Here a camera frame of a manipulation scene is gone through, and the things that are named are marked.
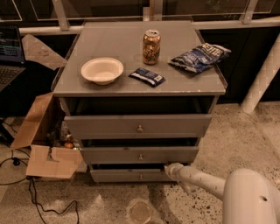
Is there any small dark blue packet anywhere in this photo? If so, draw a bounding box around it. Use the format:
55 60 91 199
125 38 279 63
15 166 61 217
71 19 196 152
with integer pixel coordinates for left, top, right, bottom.
129 67 165 87

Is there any open cardboard box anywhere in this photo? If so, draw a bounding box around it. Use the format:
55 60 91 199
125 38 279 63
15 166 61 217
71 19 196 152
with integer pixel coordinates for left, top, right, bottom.
11 34 87 179

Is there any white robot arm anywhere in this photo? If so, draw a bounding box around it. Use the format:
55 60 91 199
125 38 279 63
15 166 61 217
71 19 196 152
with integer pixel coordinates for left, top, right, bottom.
164 163 280 224

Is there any black laptop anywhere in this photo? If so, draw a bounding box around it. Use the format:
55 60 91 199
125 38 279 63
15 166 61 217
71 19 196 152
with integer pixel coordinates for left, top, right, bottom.
0 25 26 91

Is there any black cable on floor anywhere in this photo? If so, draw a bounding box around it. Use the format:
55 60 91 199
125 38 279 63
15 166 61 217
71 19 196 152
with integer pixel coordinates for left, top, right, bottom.
0 121 81 224

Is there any grey middle drawer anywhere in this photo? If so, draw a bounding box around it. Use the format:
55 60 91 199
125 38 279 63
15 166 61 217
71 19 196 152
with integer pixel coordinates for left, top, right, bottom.
80 146 199 164

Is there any small orange figurine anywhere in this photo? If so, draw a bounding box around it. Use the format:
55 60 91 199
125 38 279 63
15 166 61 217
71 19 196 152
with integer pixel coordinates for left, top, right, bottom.
64 135 74 149

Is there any grey drawer cabinet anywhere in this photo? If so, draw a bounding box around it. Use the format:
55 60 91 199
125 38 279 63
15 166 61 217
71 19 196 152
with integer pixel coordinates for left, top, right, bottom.
53 21 227 171

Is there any white paper bowl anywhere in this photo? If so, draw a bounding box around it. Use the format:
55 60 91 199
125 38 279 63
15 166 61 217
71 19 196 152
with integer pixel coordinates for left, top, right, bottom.
80 58 124 85

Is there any grey drawer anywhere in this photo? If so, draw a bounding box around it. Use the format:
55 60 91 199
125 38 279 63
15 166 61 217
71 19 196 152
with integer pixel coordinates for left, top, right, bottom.
65 114 212 140
80 146 199 164
90 169 172 183

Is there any blue chip bag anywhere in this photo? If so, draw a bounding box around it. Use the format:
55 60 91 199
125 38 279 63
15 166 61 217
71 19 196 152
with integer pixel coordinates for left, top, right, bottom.
169 43 231 74

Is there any gold soda can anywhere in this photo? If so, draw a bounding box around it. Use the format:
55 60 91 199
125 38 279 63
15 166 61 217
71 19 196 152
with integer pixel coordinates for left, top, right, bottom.
143 29 161 65

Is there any grey bottom drawer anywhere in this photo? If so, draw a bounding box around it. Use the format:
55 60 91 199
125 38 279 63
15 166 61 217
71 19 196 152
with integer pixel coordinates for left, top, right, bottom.
90 169 172 183

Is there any white metal railing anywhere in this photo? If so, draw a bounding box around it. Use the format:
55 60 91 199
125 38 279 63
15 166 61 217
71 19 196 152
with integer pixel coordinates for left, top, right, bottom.
0 0 280 115

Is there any grey top drawer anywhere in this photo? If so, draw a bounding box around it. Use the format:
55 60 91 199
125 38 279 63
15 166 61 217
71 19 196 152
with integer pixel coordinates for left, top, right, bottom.
65 114 212 140

